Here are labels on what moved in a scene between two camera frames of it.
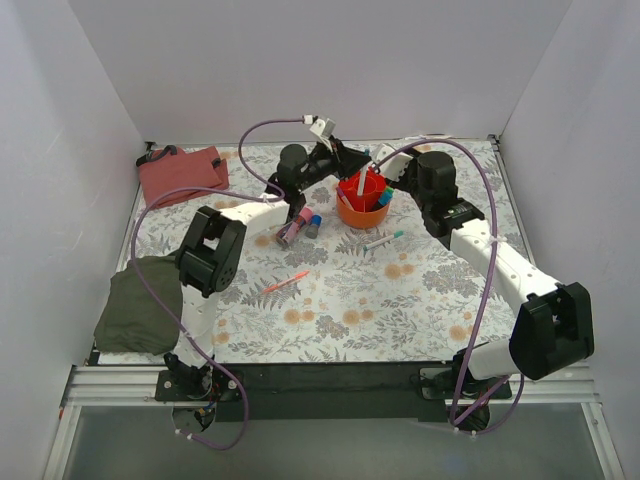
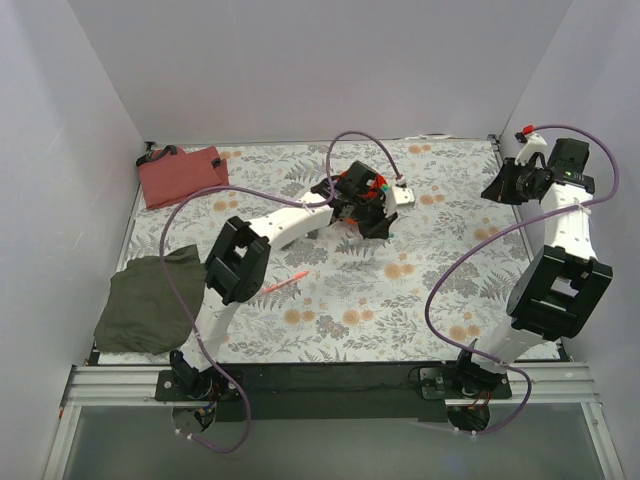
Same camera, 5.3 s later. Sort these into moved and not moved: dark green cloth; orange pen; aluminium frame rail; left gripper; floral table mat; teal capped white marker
Moved: teal capped white marker; left gripper
Not moved: floral table mat; orange pen; aluminium frame rail; dark green cloth
